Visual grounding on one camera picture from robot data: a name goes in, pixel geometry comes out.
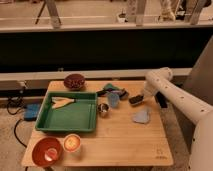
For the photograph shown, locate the teal green cloth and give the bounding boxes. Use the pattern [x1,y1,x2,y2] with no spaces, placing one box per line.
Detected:
[104,83,119,92]

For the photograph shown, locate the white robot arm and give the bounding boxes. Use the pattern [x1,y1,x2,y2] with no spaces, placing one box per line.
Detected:
[143,67,213,171]

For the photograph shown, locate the blue-grey cloth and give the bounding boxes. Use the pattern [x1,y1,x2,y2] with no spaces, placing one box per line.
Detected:
[132,108,150,124]

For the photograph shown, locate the white cup with orange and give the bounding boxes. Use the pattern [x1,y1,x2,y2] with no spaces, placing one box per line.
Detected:
[63,134,81,153]

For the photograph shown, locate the blue plastic cup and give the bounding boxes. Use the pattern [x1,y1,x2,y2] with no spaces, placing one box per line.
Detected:
[107,92,120,108]

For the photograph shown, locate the dark red bowl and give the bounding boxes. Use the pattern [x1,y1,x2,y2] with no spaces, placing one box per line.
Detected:
[64,74,85,90]

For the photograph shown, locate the blue box on floor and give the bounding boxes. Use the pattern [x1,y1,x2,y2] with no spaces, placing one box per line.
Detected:
[24,103,40,121]

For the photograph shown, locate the wooden spatula in tray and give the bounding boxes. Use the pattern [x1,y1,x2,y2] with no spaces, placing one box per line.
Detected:
[52,97,75,109]

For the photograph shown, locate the small metal cup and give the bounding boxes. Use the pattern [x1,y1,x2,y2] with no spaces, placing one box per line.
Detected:
[98,103,109,117]

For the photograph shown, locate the black floor cable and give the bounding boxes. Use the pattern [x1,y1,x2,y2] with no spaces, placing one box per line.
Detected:
[6,87,28,148]

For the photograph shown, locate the small clear cup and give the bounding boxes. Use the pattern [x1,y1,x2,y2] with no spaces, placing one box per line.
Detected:
[44,148,58,161]

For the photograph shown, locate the orange-red bowl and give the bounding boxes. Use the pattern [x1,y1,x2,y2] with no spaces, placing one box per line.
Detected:
[32,137,63,167]

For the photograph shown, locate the green plastic tray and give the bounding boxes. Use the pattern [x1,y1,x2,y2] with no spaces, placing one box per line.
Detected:
[35,91,97,132]

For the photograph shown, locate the black board eraser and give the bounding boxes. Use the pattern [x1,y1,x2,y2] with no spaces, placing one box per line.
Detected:
[129,95,143,106]

